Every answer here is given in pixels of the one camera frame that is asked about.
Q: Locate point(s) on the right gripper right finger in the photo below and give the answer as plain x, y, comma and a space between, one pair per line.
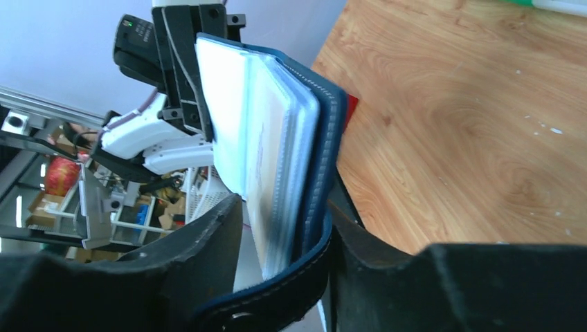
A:
453, 286

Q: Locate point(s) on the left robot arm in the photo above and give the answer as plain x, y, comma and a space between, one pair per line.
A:
172, 129

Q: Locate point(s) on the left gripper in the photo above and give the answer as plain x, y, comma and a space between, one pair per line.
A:
137, 55

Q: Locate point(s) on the blue card holder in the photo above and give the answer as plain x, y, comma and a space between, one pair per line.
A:
277, 131

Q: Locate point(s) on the red toy block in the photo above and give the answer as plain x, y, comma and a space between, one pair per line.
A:
352, 102

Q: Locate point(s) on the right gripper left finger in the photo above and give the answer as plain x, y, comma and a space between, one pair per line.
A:
157, 287

